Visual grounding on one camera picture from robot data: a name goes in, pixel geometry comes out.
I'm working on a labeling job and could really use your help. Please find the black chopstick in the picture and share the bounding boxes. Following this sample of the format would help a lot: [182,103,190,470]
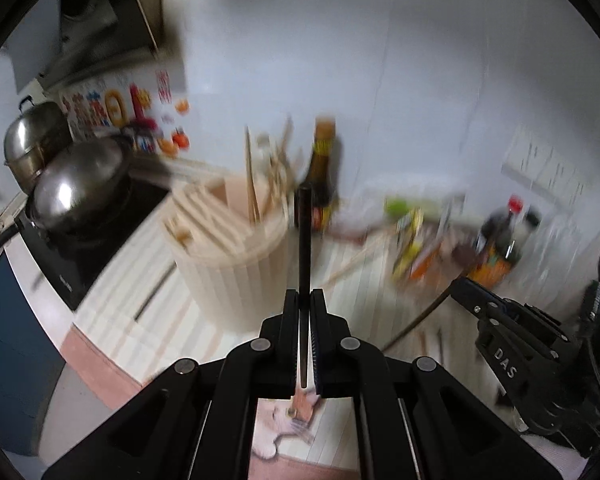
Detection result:
[381,282,456,352]

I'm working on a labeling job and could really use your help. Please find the black induction cooktop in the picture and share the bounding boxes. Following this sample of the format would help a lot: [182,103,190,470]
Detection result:
[15,170,173,311]

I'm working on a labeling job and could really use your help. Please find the striped cat table mat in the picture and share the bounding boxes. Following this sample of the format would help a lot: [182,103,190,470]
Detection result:
[60,180,521,480]

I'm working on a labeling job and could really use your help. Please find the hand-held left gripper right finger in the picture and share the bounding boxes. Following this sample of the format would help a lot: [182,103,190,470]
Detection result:
[310,289,561,480]

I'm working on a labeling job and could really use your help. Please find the steel wok with lid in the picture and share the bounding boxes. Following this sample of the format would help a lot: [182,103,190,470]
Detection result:
[0,135,133,273]

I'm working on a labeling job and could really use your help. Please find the white and orange seasoning bag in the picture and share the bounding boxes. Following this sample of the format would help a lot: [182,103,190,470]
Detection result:
[410,200,461,281]

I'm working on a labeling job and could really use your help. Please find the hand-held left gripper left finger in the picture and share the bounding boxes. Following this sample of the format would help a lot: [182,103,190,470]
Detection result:
[42,289,301,480]

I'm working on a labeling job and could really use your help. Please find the clear plastic organizer bin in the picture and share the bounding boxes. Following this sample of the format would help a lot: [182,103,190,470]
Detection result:
[385,195,481,286]

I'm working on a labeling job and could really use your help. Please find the brown vinegar bottle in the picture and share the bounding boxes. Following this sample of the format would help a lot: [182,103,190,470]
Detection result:
[292,116,343,233]

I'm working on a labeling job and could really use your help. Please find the blue kitchen cabinet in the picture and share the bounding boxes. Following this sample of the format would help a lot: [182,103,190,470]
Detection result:
[0,250,66,456]

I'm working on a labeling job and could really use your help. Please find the beige ribbed utensil holder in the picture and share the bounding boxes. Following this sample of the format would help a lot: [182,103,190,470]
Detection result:
[162,170,293,333]

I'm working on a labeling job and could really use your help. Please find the tan wooden chopstick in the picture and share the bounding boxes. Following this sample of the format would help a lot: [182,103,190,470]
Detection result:
[265,116,295,211]

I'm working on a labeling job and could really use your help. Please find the yellow seasoning box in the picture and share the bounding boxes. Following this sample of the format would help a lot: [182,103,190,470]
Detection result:
[392,210,426,281]

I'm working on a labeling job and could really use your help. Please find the black cap soy sauce bottle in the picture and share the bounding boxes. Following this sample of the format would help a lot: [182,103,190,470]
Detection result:
[522,211,543,241]

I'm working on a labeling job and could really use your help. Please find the red cap dark sauce bottle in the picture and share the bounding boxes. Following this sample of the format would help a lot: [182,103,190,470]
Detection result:
[472,195,526,283]

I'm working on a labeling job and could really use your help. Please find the dark brown chopstick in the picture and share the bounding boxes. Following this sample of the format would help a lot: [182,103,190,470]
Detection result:
[294,186,313,390]
[132,262,176,322]

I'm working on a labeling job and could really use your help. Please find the black range hood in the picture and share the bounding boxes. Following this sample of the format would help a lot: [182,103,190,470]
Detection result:
[5,0,166,91]

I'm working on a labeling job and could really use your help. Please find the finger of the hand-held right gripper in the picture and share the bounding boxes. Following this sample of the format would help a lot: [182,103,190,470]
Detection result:
[450,277,511,321]

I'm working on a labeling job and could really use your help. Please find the white wall socket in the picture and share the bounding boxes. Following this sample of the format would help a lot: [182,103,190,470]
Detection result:
[502,132,536,181]
[530,147,563,191]
[555,160,588,203]

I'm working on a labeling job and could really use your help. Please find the steel steamer pot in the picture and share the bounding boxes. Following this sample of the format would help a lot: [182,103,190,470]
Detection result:
[2,96,73,193]

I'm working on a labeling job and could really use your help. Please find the colourful wall sticker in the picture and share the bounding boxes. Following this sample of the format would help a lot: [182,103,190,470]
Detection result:
[60,67,191,158]

